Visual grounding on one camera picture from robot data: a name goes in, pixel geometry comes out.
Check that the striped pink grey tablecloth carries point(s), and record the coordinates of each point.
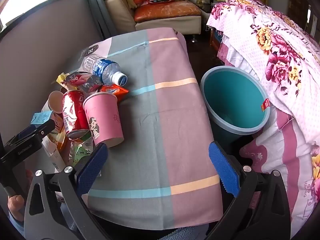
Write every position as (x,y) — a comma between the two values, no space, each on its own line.
(162,130)

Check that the clear plastic water bottle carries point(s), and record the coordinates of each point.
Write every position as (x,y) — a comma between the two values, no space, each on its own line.
(105,68)

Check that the small blue carton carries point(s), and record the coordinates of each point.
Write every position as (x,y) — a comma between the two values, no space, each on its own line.
(41,118)

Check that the silver red wrapper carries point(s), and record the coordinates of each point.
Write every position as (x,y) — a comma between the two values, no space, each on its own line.
(77,80)

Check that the person's left hand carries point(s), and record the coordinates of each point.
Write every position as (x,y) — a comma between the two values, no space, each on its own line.
(16,205)

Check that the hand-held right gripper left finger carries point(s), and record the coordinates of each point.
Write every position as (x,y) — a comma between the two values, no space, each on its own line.
(92,165)

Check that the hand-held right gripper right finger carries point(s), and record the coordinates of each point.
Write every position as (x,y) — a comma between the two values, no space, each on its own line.
(223,170)

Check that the grey blue curtain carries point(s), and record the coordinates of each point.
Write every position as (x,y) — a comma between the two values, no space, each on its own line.
(96,5)

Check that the white cardboard box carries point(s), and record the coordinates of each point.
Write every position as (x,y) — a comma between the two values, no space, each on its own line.
(52,155)

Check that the blue grey cloth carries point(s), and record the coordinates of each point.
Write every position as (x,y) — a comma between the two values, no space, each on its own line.
(182,233)

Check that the orange snack packet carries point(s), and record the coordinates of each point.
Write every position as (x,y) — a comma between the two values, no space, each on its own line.
(117,91)

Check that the cream leather sofa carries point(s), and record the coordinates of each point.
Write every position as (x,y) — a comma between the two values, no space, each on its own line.
(117,12)

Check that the pink floral blanket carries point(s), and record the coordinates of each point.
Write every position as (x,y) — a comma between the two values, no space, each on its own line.
(275,67)

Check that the orange seat cushion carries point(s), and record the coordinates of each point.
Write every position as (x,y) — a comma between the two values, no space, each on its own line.
(167,11)

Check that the red soda can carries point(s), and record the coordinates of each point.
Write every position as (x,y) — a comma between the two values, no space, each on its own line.
(72,112)

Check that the white paper cup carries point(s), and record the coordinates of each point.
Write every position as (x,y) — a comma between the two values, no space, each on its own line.
(55,101)

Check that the person's left forearm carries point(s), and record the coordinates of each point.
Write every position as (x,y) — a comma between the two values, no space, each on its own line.
(17,226)

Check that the green pastry packet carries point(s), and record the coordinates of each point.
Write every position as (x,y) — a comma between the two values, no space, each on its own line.
(80,152)

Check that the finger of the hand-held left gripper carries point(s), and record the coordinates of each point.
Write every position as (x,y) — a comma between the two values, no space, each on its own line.
(37,131)

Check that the pink paper cup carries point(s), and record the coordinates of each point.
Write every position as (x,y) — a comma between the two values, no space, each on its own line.
(105,120)

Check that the teal plastic waste bin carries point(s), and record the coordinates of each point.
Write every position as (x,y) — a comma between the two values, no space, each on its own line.
(232,100)

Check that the orange white bread packet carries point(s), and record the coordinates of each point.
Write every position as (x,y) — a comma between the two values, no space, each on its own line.
(58,130)

